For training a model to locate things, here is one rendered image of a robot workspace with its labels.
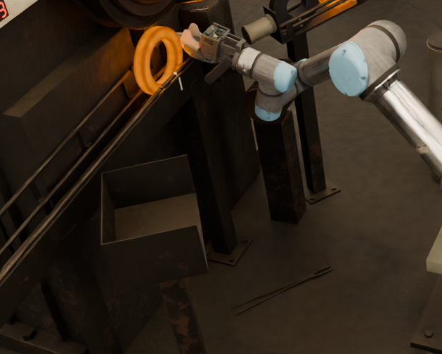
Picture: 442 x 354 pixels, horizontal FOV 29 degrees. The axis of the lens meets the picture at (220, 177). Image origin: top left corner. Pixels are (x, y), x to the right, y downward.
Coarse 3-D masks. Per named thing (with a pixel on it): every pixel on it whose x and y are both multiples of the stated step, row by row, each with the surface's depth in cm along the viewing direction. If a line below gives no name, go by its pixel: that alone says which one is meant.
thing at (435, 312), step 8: (440, 280) 247; (440, 288) 244; (432, 296) 242; (440, 296) 242; (432, 304) 240; (440, 304) 239; (424, 312) 238; (432, 312) 238; (440, 312) 237; (424, 320) 236; (432, 320) 235; (440, 320) 235; (416, 328) 234; (424, 328) 234; (432, 328) 233; (440, 328) 233; (416, 336) 232; (424, 336) 231; (432, 336) 231; (440, 336) 230; (416, 344) 230; (424, 344) 229; (432, 344) 229; (440, 344) 228; (432, 352) 229; (440, 352) 227
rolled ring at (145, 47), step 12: (144, 36) 222; (156, 36) 223; (168, 36) 227; (144, 48) 220; (168, 48) 233; (180, 48) 233; (144, 60) 220; (168, 60) 234; (180, 60) 234; (144, 72) 221; (168, 72) 234; (180, 72) 235; (144, 84) 224; (156, 84) 227
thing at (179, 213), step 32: (160, 160) 196; (128, 192) 201; (160, 192) 202; (192, 192) 203; (128, 224) 198; (160, 224) 197; (192, 224) 195; (128, 256) 178; (160, 256) 179; (192, 256) 180; (128, 288) 184; (160, 288) 201; (192, 320) 209; (192, 352) 215
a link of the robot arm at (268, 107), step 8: (256, 96) 233; (264, 96) 229; (272, 96) 229; (280, 96) 230; (288, 96) 234; (256, 104) 234; (264, 104) 231; (272, 104) 231; (280, 104) 233; (256, 112) 236; (264, 112) 233; (272, 112) 233; (272, 120) 236
